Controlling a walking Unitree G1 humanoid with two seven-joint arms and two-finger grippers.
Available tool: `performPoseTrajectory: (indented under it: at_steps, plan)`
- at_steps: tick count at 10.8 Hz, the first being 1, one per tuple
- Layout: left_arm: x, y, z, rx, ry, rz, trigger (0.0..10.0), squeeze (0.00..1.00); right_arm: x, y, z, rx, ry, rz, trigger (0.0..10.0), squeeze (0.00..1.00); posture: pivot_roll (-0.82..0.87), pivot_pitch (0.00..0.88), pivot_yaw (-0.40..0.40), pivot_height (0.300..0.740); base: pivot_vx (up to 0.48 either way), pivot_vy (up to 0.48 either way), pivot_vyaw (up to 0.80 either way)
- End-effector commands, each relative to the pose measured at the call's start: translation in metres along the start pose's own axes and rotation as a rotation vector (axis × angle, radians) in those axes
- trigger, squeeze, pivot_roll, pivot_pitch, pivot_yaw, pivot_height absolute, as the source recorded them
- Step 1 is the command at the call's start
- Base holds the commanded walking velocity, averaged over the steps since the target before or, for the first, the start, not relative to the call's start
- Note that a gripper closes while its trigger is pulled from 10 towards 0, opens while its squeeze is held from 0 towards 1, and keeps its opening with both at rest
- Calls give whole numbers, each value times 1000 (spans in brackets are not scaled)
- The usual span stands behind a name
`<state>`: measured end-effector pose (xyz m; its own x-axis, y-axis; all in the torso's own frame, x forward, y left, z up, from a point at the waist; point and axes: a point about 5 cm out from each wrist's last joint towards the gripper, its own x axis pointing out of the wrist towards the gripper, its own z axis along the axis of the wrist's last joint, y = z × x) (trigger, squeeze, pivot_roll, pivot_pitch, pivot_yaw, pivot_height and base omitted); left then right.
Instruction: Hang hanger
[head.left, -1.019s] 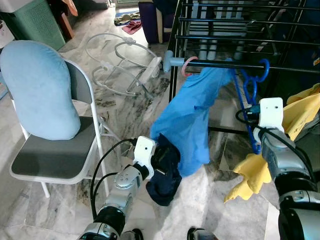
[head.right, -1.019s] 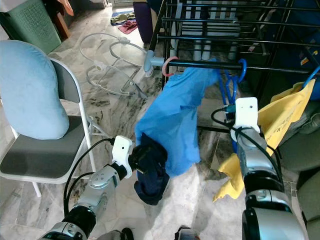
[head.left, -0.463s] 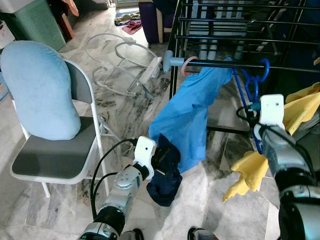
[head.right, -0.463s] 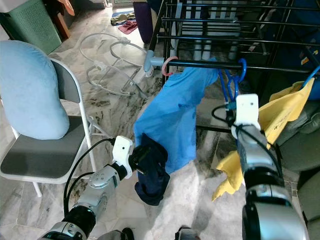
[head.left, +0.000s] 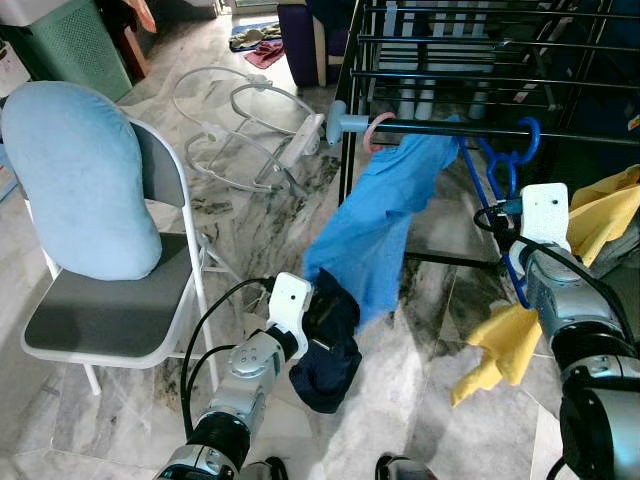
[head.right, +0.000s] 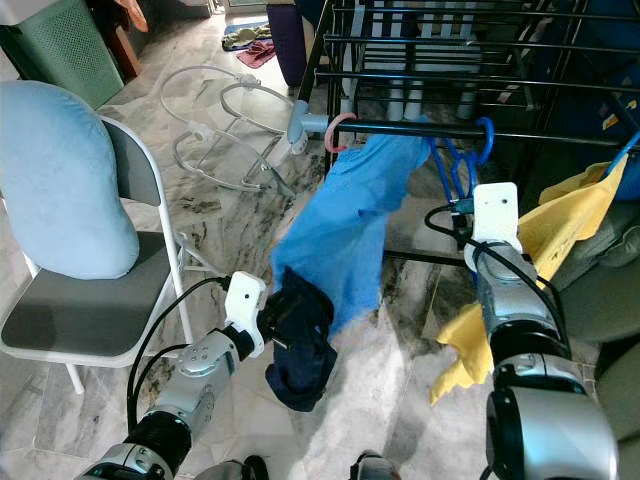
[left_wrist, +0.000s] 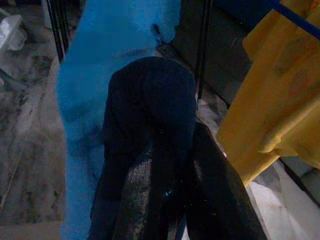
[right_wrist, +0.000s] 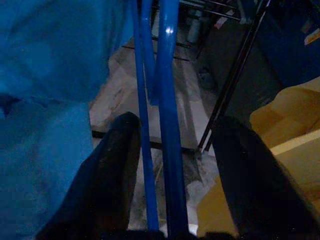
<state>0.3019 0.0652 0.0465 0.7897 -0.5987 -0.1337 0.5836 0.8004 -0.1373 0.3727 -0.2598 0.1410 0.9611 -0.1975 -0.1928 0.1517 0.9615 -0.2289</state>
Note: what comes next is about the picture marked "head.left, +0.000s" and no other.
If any green laundry hamper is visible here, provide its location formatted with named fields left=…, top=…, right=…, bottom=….
left=0, top=0, right=133, bottom=101

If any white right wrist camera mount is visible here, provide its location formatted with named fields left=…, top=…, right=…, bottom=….
left=520, top=183, right=571, bottom=251

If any navy garment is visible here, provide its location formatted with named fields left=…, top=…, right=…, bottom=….
left=288, top=267, right=363, bottom=414

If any robot right leg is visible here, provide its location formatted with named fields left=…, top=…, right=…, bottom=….
left=375, top=453, right=436, bottom=480

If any pink hanger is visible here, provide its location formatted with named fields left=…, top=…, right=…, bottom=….
left=362, top=110, right=398, bottom=156

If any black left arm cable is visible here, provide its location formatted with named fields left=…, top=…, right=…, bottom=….
left=180, top=278, right=273, bottom=441

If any blue plastic hanger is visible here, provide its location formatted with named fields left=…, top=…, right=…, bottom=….
left=458, top=117, right=543, bottom=309

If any yellow shirt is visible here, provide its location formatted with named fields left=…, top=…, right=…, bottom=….
left=450, top=165, right=640, bottom=406

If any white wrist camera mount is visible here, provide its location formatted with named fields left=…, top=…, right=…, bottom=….
left=268, top=272, right=314, bottom=356
left=520, top=183, right=571, bottom=251

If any dark purple bin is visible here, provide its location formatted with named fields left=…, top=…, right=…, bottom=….
left=278, top=0, right=323, bottom=89

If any grey white folding chair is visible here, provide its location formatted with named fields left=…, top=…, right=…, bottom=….
left=20, top=118, right=241, bottom=396

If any orange brown object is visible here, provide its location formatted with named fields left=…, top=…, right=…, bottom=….
left=125, top=0, right=158, bottom=33

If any white tubular frame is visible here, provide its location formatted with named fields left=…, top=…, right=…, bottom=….
left=172, top=65, right=326, bottom=193

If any light blue pillow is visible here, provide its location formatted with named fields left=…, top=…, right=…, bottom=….
left=0, top=80, right=164, bottom=283

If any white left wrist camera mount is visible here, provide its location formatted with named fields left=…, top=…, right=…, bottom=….
left=268, top=272, right=314, bottom=356

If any blue shirt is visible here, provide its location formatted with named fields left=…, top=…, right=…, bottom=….
left=302, top=128, right=461, bottom=329

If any grey green leather sofa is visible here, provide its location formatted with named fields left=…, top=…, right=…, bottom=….
left=590, top=220, right=640, bottom=401

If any robot leg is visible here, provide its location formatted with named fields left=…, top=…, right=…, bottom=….
left=235, top=455, right=291, bottom=480
left=375, top=453, right=436, bottom=480

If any robot left leg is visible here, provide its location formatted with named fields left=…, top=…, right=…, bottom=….
left=235, top=455, right=291, bottom=480

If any maroon rag pile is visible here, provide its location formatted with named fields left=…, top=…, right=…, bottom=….
left=228, top=22, right=286, bottom=69

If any black clothes drying rack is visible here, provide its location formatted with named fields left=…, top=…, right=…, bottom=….
left=328, top=0, right=640, bottom=271

